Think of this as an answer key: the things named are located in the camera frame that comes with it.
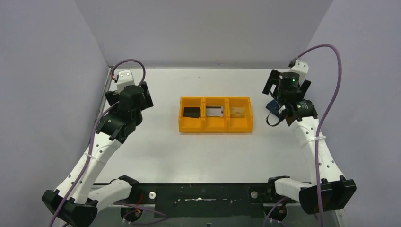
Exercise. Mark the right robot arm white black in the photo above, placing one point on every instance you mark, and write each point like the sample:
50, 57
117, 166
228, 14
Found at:
328, 189

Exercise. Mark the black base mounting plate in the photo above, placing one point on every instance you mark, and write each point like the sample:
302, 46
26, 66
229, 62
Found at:
205, 200

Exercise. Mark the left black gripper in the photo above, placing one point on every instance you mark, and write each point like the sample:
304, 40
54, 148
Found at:
145, 96

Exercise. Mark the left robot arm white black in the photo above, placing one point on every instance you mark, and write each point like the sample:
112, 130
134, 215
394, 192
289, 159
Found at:
73, 201

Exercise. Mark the orange three-compartment bin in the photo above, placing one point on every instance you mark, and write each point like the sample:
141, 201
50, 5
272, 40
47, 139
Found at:
224, 124

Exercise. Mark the black card in bin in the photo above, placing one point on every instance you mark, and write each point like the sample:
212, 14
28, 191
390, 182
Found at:
191, 112

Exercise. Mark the gold card in bin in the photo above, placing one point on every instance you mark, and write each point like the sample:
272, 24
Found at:
237, 112

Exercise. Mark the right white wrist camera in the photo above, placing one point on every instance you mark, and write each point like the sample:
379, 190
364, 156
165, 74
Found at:
300, 67

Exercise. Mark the blue leather card holder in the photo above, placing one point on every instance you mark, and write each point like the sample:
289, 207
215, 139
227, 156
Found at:
273, 108

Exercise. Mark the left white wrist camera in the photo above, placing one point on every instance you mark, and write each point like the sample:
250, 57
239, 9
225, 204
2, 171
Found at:
125, 78

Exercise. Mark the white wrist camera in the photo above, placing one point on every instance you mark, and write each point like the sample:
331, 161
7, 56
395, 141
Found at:
300, 67
125, 78

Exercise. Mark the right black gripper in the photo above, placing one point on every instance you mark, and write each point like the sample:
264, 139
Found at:
269, 82

